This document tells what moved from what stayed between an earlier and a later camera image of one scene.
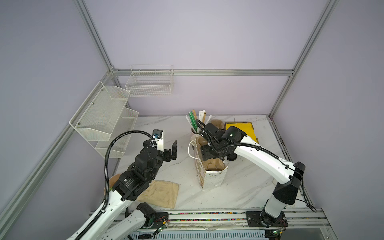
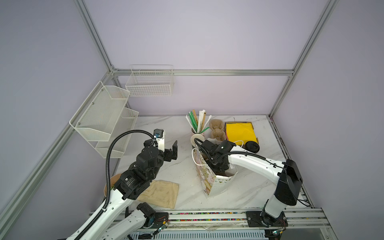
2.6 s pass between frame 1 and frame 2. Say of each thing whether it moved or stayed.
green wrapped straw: stayed
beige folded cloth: stayed
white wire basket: stayed
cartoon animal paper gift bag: moved
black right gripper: moved
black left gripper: stayed
